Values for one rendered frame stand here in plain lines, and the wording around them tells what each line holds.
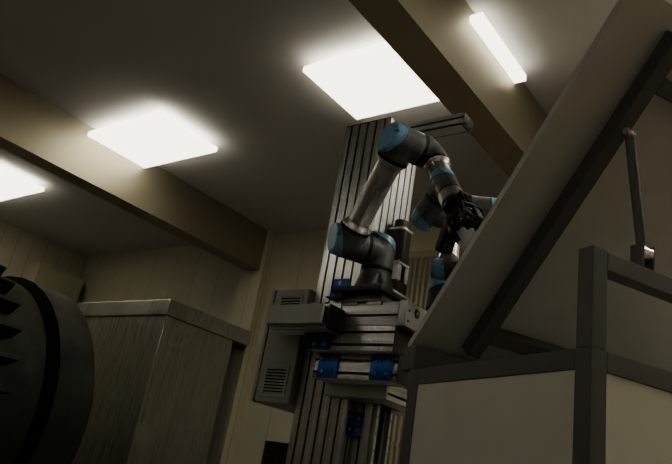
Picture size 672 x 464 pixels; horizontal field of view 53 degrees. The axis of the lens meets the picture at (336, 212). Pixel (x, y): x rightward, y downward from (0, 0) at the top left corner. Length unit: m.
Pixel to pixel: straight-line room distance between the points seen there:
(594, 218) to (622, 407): 0.60
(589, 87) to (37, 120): 4.70
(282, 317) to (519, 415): 1.22
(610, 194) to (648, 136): 0.16
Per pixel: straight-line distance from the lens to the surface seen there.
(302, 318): 2.40
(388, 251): 2.49
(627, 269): 1.46
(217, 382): 6.55
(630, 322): 2.10
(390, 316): 2.33
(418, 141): 2.33
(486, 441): 1.51
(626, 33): 1.67
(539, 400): 1.41
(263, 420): 6.68
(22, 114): 5.70
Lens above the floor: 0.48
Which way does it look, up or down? 22 degrees up
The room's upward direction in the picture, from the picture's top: 10 degrees clockwise
